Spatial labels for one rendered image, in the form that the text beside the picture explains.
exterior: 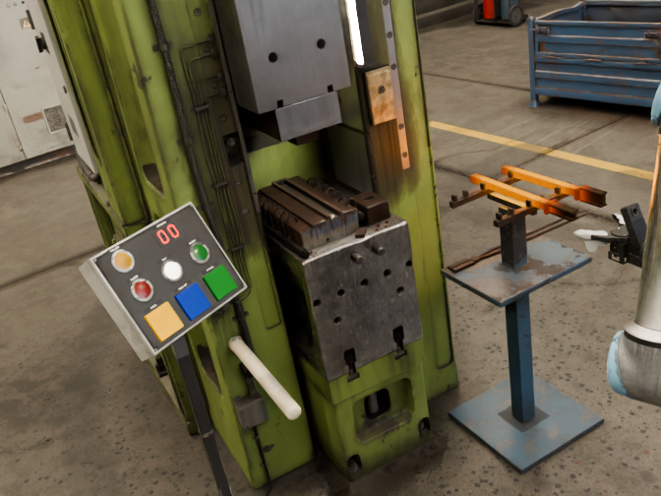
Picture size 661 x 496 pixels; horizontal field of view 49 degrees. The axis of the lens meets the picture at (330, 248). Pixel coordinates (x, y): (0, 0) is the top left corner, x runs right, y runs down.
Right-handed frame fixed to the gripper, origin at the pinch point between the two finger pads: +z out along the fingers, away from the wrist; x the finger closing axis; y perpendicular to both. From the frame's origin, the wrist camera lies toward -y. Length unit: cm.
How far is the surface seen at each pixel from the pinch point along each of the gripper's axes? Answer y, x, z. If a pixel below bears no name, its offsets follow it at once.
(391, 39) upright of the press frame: -49, -17, 65
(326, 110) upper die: -38, -51, 51
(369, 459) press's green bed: 86, -60, 46
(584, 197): 1.1, 12.2, 14.5
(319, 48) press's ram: -55, -49, 52
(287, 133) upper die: -35, -64, 51
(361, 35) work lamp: -54, -30, 61
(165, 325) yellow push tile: -6, -117, 26
